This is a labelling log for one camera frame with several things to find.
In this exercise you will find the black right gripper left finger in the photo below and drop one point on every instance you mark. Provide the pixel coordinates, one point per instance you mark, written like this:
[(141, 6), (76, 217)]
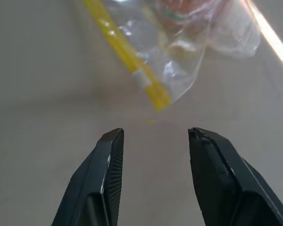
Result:
[(101, 179)]

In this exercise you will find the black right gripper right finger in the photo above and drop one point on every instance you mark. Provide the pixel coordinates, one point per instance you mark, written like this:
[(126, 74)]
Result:
[(224, 179)]

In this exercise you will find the clear yellow-zip plastic bag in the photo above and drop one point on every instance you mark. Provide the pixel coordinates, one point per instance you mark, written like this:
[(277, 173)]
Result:
[(179, 54)]

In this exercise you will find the toy hamburger with sesame bun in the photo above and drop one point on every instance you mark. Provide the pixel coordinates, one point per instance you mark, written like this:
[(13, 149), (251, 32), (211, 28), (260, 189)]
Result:
[(186, 14)]

